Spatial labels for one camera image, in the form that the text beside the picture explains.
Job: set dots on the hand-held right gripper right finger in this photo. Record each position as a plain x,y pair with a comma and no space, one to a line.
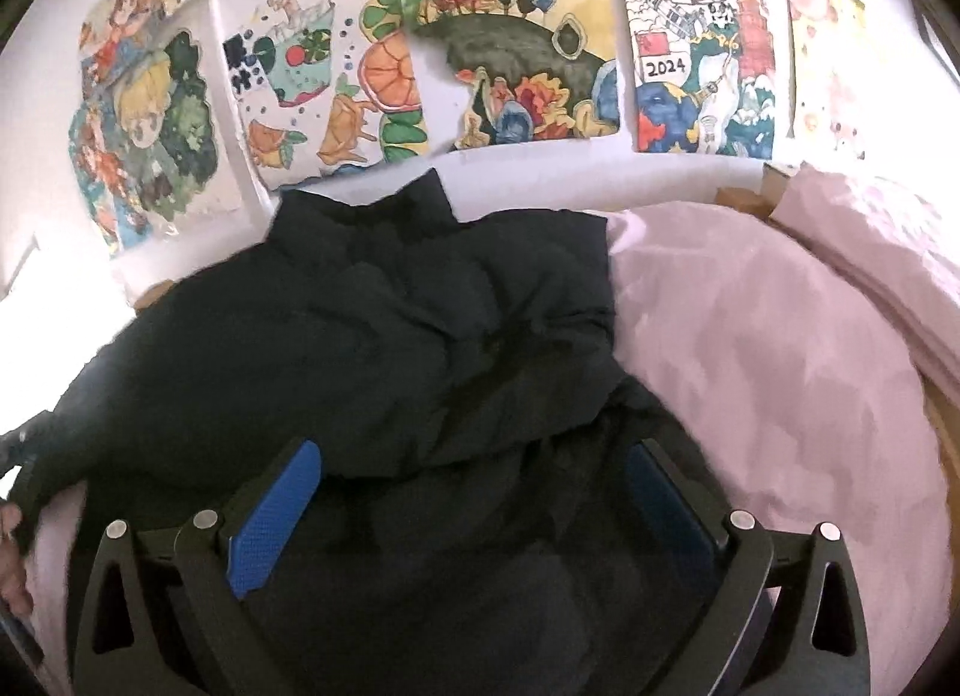
664,508

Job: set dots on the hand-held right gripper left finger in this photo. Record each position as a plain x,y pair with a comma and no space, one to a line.
274,516

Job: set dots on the black puffer jacket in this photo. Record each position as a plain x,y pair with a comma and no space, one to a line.
412,336

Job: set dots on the person's left hand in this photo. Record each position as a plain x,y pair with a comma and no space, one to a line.
11,561

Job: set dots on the pink bed sheet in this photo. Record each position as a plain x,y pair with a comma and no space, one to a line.
750,366

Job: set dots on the folded pink quilt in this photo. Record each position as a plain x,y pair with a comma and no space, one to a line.
885,253

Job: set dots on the wooden bed frame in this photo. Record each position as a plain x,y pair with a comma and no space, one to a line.
742,199

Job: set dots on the cartoon figure wall drawing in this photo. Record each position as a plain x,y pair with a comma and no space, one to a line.
150,126

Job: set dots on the fruit and fish wall drawing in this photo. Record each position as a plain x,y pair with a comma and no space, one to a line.
322,81

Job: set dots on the dragon and tower wall drawing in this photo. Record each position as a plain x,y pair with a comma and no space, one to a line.
697,43

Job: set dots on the pink pig wall drawing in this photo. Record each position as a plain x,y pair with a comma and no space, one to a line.
825,51

